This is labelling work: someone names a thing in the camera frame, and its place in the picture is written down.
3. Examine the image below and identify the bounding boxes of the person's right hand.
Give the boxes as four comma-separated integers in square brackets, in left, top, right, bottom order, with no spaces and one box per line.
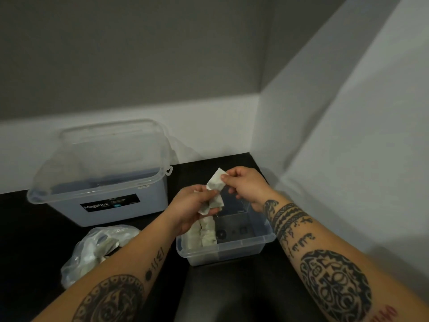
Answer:
[220,166,274,212]

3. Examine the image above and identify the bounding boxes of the person's left hand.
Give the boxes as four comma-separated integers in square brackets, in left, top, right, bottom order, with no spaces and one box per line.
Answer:
[164,184,223,236]

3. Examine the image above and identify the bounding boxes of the rows of white tea bags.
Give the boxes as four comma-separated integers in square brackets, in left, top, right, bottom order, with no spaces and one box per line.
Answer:
[185,216,218,251]

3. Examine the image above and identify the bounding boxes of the small clear plastic bin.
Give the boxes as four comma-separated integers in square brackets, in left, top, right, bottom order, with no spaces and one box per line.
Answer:
[176,187,277,267]

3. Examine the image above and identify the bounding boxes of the clear plastic bag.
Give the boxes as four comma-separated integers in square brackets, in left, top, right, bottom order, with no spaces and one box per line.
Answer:
[60,224,141,290]

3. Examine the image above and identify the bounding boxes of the person's left forearm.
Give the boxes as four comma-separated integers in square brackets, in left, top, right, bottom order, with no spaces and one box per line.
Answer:
[32,212,181,322]

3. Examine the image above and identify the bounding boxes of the person's right forearm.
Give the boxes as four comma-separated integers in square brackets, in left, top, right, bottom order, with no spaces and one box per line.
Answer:
[261,194,429,322]

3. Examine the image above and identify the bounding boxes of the clear storage box lid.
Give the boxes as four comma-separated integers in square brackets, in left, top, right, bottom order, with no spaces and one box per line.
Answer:
[32,119,174,195]

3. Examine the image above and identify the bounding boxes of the large clear storage box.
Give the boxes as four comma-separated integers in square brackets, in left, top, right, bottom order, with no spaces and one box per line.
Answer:
[26,165,174,228]

